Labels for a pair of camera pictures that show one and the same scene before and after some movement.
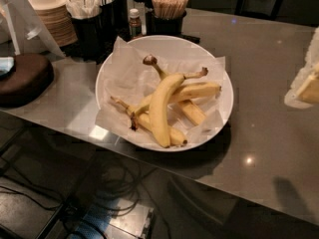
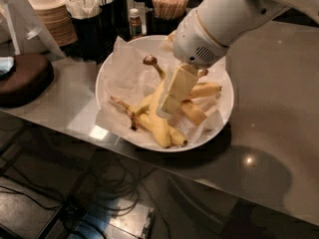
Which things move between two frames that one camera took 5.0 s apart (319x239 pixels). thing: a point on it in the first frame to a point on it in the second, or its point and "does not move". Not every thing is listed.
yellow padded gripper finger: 309,91 to 179,89
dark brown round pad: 31,78 does not move
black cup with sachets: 86,11 does not move
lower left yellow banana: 175,137 does not move
